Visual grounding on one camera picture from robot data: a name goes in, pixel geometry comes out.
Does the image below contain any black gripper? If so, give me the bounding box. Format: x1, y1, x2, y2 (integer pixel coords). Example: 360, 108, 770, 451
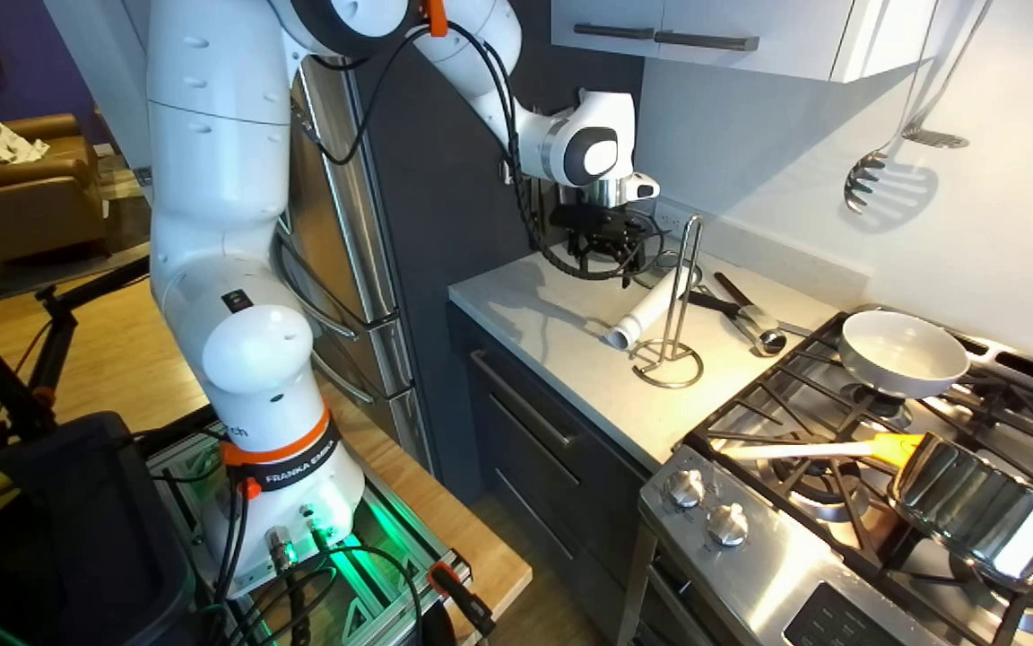
555, 195, 678, 289

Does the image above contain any metal paper towel stand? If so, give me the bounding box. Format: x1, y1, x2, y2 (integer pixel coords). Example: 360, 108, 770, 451
624, 210, 711, 395

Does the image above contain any dark grey side panel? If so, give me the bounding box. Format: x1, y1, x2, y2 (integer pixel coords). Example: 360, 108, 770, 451
340, 0, 654, 506

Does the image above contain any dark grey drawer cabinet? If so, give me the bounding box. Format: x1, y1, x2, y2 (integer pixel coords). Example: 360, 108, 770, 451
446, 297, 667, 646

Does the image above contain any silver stove knob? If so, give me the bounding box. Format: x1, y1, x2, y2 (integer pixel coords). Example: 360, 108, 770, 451
665, 463, 714, 512
707, 498, 756, 554

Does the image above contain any white upper cabinet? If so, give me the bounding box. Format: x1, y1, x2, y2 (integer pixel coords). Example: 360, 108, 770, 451
548, 0, 976, 85

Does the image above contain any white frying pan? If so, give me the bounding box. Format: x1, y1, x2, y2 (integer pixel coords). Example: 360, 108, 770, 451
835, 306, 976, 403

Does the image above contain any stainless steel refrigerator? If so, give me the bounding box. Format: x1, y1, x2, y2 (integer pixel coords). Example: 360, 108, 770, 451
269, 50, 439, 475

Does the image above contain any yellow silicone spatula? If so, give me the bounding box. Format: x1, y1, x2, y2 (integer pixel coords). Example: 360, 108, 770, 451
707, 426, 928, 475

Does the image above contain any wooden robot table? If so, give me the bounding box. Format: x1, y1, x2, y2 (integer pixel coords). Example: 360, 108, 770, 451
143, 380, 538, 646

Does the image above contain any stainless steel gas stove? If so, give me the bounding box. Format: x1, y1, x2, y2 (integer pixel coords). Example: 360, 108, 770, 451
617, 306, 1033, 646

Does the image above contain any stainless steel loaf pan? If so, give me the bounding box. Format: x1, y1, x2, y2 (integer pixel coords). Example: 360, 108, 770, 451
891, 431, 1033, 592

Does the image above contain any brown sofa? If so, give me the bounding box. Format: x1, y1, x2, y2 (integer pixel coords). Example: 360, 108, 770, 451
0, 111, 157, 295

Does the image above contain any black bin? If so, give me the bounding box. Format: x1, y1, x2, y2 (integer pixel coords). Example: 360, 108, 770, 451
0, 410, 206, 646

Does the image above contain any black handled kitchen tool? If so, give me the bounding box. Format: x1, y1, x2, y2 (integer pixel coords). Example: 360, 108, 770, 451
687, 268, 794, 361

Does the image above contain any steel drawer handle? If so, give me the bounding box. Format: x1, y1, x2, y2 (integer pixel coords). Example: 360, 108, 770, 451
467, 346, 583, 451

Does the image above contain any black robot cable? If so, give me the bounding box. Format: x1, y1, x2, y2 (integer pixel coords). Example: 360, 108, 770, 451
297, 0, 671, 287

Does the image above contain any orange handled clamp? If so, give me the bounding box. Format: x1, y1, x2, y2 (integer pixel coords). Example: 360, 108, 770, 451
422, 550, 502, 640

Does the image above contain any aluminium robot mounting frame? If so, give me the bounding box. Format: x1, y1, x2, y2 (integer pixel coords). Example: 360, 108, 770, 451
151, 434, 456, 646

